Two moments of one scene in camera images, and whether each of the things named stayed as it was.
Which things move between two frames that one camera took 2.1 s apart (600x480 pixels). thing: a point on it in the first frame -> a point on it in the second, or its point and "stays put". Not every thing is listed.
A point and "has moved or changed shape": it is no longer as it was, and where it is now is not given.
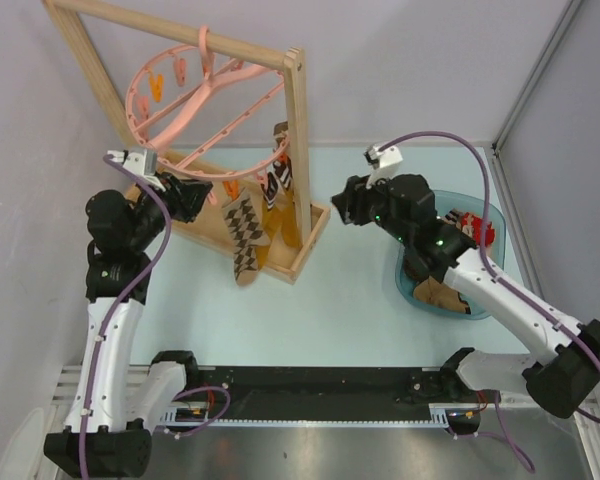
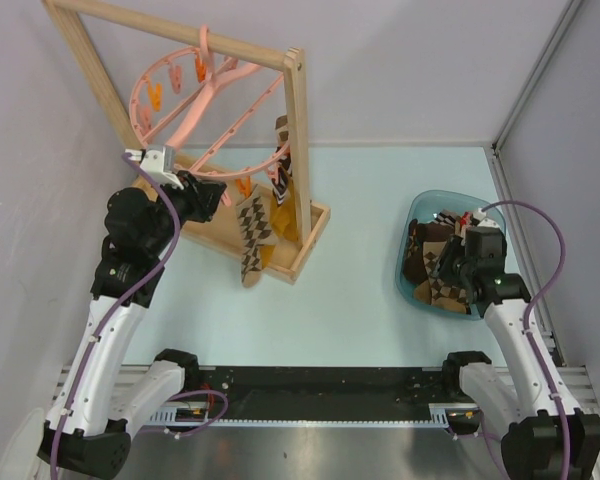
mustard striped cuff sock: [278, 189] has moved or changed shape
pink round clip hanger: [218, 116] stays put
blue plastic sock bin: [446, 203] stays put
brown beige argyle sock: [246, 225] has moved or changed shape
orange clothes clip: [231, 188] -> [244, 187]
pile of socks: [439, 293] stays put
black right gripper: [355, 191] -> [455, 245]
